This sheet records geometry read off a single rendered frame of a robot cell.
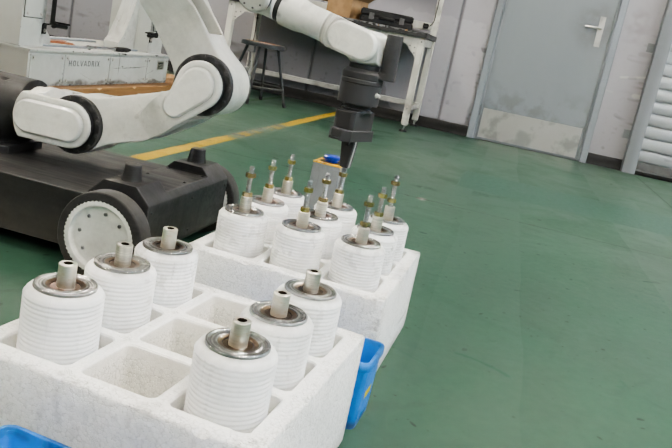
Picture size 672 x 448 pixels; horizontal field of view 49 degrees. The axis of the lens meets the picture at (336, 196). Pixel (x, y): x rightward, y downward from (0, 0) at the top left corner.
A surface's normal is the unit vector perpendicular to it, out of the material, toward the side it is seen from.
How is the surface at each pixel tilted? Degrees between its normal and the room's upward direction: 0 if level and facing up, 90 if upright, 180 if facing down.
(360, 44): 90
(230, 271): 90
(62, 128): 90
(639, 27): 90
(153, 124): 108
